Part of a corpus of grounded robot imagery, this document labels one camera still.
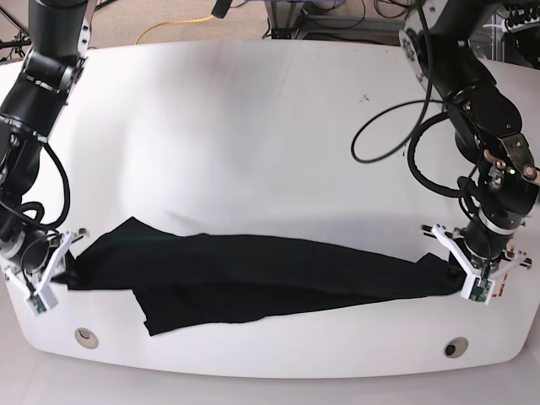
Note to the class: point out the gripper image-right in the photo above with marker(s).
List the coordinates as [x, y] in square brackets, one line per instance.
[494, 216]

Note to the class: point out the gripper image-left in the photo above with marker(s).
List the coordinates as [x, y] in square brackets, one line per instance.
[29, 249]

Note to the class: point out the black T-shirt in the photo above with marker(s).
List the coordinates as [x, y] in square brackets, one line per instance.
[187, 281]

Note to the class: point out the black tripod legs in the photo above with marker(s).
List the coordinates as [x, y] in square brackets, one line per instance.
[14, 49]

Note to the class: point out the white power strip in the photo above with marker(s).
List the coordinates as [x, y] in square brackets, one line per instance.
[519, 19]

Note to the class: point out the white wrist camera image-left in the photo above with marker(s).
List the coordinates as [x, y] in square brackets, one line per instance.
[39, 299]

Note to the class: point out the left table cable grommet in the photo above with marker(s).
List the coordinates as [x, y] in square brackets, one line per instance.
[86, 338]

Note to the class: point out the table cable grommet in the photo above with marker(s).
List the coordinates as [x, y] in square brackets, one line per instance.
[456, 347]
[86, 338]

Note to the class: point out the right table cable grommet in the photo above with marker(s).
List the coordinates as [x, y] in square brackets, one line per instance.
[456, 347]

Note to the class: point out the aluminium frame post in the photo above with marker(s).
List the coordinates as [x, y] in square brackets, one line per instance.
[283, 18]

